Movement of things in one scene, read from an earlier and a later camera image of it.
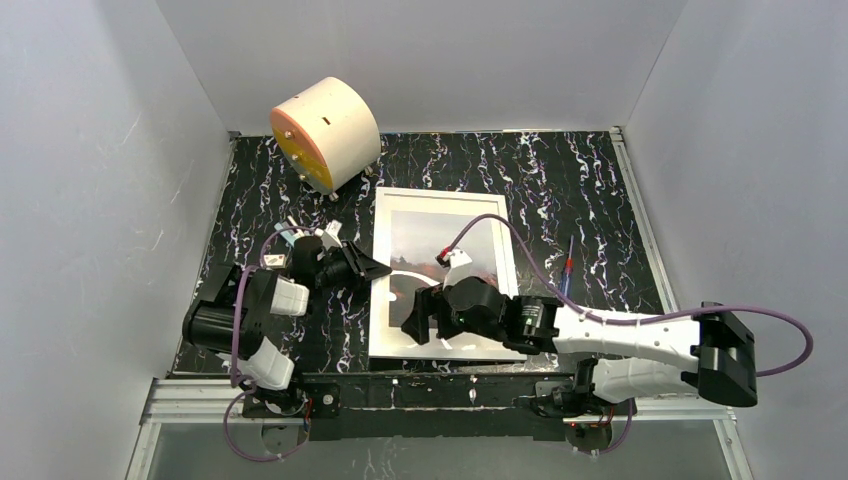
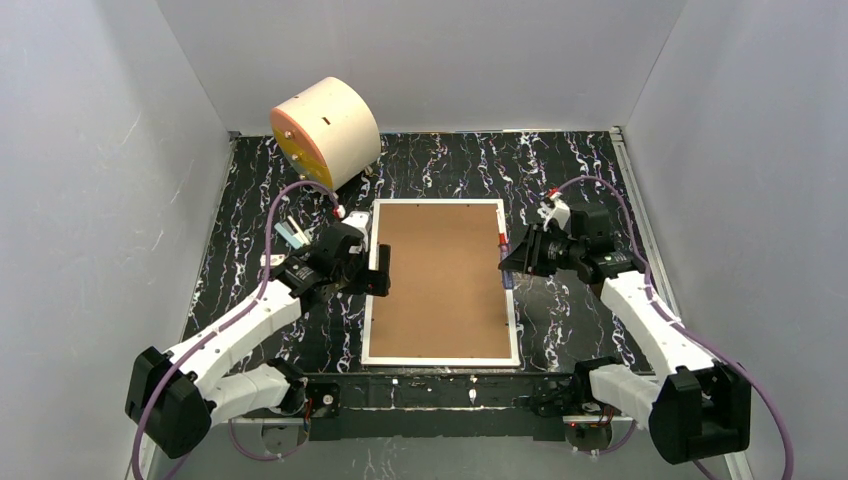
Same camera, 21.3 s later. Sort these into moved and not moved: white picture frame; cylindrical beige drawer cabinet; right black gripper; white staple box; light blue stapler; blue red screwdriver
Moved: right black gripper; blue red screwdriver
Not moved: white staple box; light blue stapler; white picture frame; cylindrical beige drawer cabinet
